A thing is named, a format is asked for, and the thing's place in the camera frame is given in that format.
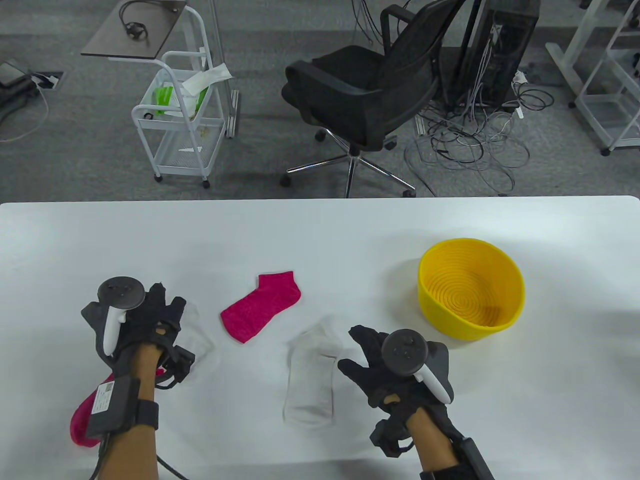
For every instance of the person's left hand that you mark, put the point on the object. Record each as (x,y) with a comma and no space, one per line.
(145,325)

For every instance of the person's right hand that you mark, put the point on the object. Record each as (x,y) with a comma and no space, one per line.
(385,392)

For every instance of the white sock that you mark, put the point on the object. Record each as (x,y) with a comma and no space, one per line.
(197,340)
(310,390)

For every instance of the pink sock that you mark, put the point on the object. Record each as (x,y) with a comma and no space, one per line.
(82,425)
(265,305)

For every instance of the person's right forearm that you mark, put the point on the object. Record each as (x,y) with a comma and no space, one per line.
(430,440)

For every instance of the person's left forearm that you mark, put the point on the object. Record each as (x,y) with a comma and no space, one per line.
(132,450)

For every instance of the yellow ribbed basket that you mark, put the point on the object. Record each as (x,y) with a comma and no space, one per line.
(470,295)

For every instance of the white rolling cart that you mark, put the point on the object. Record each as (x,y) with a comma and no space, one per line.
(175,160)

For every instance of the green packet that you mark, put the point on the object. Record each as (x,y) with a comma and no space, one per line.
(164,97)

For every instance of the white paper sheet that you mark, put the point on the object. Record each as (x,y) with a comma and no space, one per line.
(210,77)

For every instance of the floor outlet box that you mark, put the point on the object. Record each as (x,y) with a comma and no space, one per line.
(47,80)

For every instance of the grey side table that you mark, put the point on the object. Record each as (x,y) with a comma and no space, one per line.
(115,42)

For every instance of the black office chair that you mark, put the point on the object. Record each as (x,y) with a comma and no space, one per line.
(350,85)

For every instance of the white metal rack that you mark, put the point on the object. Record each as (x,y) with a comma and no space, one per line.
(592,122)

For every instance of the white power strip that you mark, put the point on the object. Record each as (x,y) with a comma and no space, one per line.
(520,77)

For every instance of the black computer tower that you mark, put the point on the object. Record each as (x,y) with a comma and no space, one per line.
(515,45)

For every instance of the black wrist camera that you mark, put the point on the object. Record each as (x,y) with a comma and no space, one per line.
(180,362)
(385,440)

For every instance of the white desk leg frame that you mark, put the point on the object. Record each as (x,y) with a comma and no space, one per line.
(562,65)

